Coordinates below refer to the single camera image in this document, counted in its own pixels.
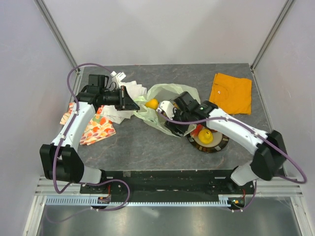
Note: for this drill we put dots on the right aluminium frame post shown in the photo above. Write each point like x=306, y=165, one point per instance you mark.
x=272, y=33

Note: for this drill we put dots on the grey slotted cable duct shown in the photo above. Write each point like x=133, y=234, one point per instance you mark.
x=96, y=201

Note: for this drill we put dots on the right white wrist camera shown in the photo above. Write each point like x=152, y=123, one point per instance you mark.
x=166, y=109

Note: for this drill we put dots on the orange floral cloth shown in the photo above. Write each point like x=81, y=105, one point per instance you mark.
x=96, y=127

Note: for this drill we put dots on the left aluminium frame post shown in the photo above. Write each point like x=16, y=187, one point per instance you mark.
x=49, y=19

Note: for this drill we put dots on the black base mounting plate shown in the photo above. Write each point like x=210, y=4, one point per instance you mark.
x=203, y=181

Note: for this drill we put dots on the yellow fake fruit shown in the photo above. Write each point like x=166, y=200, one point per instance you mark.
x=205, y=136

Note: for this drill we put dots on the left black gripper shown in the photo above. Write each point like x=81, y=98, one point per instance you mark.
x=125, y=102

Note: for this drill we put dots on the dark rimmed ceramic plate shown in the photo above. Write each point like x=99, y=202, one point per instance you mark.
x=220, y=142

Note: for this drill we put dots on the aluminium front rail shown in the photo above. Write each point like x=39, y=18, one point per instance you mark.
x=276, y=188

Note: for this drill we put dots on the orange fake citrus fruit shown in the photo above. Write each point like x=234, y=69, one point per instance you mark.
x=153, y=104

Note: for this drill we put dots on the aluminium frame post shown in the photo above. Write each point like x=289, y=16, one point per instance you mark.
x=49, y=19
x=272, y=33

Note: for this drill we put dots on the orange folded cloth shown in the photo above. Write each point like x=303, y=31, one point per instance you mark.
x=232, y=94

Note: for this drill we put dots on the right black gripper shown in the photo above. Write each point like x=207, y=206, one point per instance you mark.
x=173, y=127

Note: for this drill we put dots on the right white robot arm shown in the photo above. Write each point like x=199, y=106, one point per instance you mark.
x=268, y=149

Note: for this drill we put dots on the white crumpled cloth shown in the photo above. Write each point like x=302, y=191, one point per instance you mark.
x=135, y=90

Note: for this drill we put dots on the light green plastic bag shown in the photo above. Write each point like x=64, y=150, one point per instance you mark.
x=165, y=94

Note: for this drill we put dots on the orange red fake fruit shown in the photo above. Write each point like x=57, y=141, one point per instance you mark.
x=196, y=131

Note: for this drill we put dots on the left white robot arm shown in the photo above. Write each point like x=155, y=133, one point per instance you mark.
x=60, y=160

